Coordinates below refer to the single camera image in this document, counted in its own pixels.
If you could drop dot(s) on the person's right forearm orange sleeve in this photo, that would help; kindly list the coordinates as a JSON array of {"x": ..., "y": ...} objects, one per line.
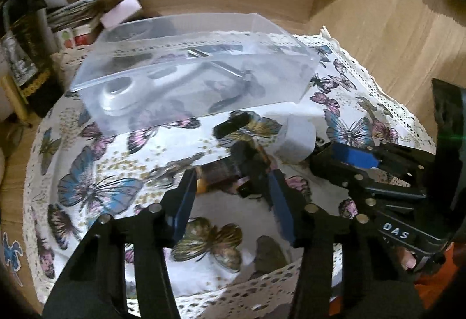
[{"x": 437, "y": 279}]

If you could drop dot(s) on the brown cylindrical object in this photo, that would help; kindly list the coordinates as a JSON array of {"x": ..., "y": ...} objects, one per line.
[{"x": 214, "y": 179}]

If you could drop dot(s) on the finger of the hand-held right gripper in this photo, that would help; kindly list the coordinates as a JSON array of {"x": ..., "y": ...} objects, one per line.
[
  {"x": 350, "y": 155},
  {"x": 402, "y": 159}
]

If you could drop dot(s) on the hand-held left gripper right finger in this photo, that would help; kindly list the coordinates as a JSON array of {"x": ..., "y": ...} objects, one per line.
[{"x": 283, "y": 211}]

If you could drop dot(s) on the silver ratchet wrench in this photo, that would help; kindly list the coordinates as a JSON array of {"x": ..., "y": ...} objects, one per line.
[{"x": 118, "y": 93}]

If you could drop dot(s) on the stack of printed packets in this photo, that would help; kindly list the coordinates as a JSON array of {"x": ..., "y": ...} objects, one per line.
[{"x": 74, "y": 13}]

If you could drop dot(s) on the red and white box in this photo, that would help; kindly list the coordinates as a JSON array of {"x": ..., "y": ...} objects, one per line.
[{"x": 78, "y": 37}]

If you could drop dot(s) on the blue figure sticker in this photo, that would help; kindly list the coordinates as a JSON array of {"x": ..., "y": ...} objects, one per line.
[{"x": 11, "y": 257}]

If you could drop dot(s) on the white tape roll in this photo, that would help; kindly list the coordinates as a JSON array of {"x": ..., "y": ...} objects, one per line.
[{"x": 295, "y": 139}]

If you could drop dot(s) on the clear plastic container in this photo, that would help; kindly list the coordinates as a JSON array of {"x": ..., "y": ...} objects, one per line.
[{"x": 189, "y": 71}]

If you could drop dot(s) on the black clip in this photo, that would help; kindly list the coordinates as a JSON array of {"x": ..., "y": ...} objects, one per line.
[{"x": 233, "y": 124}]

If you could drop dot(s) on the black box with gold trim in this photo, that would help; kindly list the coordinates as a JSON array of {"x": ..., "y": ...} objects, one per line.
[{"x": 27, "y": 60}]

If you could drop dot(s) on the white foam block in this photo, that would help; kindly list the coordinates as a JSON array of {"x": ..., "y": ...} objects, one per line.
[{"x": 122, "y": 11}]

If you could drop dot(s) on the butterfly print tablecloth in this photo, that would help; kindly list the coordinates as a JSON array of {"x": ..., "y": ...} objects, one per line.
[{"x": 109, "y": 166}]

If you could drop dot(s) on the person's right hand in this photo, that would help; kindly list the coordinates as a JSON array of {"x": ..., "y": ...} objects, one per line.
[{"x": 406, "y": 259}]

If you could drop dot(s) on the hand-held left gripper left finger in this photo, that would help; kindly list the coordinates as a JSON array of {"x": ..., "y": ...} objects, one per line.
[{"x": 183, "y": 204}]

